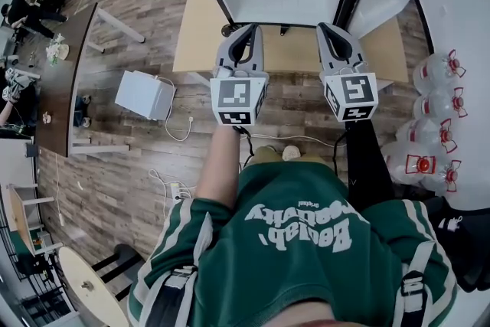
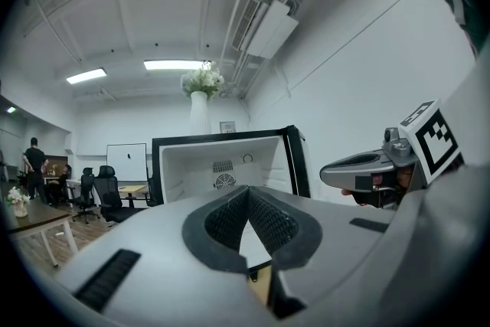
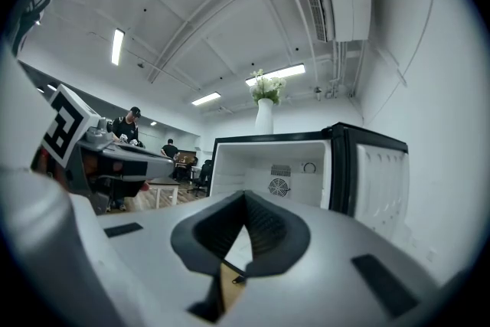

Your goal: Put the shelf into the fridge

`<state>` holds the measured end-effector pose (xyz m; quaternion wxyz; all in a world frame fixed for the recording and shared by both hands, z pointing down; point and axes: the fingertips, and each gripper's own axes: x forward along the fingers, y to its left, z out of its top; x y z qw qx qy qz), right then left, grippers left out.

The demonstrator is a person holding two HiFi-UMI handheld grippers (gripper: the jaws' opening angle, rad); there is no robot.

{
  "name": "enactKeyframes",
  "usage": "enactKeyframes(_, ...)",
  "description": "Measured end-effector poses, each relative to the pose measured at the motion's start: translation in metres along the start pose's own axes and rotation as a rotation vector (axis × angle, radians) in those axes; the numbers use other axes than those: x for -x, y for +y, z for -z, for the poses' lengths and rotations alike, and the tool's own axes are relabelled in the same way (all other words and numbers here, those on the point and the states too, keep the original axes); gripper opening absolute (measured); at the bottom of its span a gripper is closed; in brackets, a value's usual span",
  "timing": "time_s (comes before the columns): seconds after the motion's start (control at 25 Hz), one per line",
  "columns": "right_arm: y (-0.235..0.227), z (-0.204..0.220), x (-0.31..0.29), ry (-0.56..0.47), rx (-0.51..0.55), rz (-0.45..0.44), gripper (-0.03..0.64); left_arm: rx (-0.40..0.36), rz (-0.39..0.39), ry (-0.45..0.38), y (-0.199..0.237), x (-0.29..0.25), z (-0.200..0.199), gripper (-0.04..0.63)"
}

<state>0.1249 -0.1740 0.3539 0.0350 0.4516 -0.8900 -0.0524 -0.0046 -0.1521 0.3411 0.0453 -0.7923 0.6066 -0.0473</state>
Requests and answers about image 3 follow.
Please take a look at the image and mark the white ceiling air conditioner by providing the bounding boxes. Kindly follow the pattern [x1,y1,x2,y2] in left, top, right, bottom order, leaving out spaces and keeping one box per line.
[303,0,372,44]

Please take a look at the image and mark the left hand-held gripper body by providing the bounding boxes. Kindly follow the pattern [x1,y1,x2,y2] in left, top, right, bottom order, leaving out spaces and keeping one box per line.
[30,83,116,215]

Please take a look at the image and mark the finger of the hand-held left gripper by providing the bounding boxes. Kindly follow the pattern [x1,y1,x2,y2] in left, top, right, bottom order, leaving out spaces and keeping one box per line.
[95,143,176,200]

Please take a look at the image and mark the long ceiling light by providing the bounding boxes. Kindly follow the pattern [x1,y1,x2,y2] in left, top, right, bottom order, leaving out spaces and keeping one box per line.
[191,91,222,106]
[244,64,306,87]
[110,28,126,67]

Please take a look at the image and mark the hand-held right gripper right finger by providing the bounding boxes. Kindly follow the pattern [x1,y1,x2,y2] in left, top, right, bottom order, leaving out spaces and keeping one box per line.
[225,189,440,327]

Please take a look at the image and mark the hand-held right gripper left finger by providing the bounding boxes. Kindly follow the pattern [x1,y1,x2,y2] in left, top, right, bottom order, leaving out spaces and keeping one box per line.
[97,189,248,327]

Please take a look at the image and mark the light wooden table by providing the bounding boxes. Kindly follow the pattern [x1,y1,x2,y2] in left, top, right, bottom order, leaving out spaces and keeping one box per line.
[220,263,249,313]

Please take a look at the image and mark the black mini fridge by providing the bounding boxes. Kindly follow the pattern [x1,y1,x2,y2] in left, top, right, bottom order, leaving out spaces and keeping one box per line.
[208,122,410,242]

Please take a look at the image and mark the black office chair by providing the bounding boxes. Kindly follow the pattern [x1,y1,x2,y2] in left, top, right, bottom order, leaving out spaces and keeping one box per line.
[187,159,214,198]

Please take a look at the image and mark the green printed shirt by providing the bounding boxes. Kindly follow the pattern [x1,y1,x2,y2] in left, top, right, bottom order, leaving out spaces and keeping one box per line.
[7,0,66,58]

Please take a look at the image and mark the white vase with white flowers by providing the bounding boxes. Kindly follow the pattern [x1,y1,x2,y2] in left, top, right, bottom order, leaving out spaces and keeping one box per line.
[248,68,288,136]

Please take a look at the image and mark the dark curved desk white legs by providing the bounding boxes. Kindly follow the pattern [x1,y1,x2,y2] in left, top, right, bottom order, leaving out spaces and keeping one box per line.
[145,176,181,210]

